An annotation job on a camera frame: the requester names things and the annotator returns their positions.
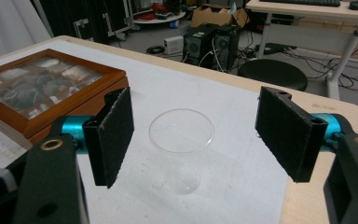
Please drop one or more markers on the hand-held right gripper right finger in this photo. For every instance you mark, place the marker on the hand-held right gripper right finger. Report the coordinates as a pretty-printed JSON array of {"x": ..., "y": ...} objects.
[{"x": 287, "y": 137}]

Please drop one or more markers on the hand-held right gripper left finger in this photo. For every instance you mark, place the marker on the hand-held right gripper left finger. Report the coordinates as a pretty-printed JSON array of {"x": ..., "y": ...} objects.
[{"x": 108, "y": 140}]

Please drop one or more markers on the wooden tea box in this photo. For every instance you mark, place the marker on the wooden tea box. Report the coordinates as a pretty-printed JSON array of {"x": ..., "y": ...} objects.
[{"x": 87, "y": 102}]

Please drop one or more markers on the clear plastic cup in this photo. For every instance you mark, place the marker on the clear plastic cup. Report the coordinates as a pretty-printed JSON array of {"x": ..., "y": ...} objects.
[{"x": 180, "y": 146}]

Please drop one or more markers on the black round stool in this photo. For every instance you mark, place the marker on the black round stool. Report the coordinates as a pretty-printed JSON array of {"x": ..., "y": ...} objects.
[{"x": 272, "y": 73}]

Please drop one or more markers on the black computer tower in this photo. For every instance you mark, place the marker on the black computer tower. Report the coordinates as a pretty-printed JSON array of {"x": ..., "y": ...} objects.
[
  {"x": 199, "y": 45},
  {"x": 227, "y": 46}
]

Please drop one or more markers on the small white device box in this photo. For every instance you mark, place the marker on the small white device box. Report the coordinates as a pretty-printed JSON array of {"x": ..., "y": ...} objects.
[{"x": 173, "y": 44}]

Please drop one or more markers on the white desk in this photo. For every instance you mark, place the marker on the white desk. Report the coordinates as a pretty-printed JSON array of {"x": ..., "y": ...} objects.
[{"x": 310, "y": 12}]

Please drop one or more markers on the black flight case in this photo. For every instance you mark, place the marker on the black flight case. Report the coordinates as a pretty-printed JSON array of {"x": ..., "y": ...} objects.
[{"x": 74, "y": 15}]

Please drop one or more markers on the round white low table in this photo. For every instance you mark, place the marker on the round white low table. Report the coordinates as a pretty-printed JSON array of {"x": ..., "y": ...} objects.
[{"x": 160, "y": 19}]

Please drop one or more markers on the black keyboard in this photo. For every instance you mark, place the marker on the black keyboard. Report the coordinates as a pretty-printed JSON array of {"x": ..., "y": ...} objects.
[{"x": 301, "y": 2}]

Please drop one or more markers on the brown cardboard box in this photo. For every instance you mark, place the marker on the brown cardboard box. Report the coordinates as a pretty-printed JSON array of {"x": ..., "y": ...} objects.
[{"x": 214, "y": 17}]

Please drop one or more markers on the black computer mouse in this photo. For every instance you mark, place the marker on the black computer mouse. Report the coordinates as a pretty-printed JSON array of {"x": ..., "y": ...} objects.
[{"x": 356, "y": 5}]

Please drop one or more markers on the white curtain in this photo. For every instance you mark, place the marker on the white curtain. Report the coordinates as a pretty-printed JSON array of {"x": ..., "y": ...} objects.
[{"x": 9, "y": 25}]

